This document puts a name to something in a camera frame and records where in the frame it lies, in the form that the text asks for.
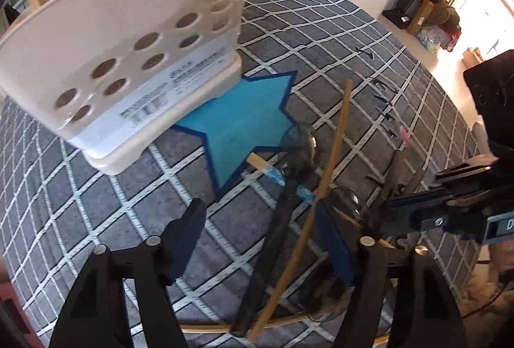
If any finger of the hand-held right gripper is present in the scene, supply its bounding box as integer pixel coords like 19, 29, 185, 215
383, 187, 489, 239
436, 156, 499, 189

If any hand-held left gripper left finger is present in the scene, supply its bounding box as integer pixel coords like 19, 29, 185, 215
48, 197, 207, 348

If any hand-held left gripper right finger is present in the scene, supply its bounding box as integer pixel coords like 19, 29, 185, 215
313, 199, 468, 348

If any dark metal utensil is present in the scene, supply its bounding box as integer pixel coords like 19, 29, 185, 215
403, 165, 425, 197
377, 149, 406, 230

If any metal spoon dark handle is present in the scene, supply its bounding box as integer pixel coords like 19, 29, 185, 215
233, 123, 322, 337
327, 187, 366, 221

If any bamboo chopstick blue pattern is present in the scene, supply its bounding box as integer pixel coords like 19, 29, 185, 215
246, 153, 316, 206

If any beige perforated utensil holder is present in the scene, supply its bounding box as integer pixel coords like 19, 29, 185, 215
0, 0, 257, 176

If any grey grid star blanket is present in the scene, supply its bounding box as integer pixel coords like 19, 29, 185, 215
0, 0, 488, 348

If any clear plastic bag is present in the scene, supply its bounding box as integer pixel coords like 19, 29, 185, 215
418, 24, 460, 53

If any dark green bag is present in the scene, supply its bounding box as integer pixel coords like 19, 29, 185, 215
431, 0, 462, 35

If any long cardboard box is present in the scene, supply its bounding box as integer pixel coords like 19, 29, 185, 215
407, 0, 436, 36

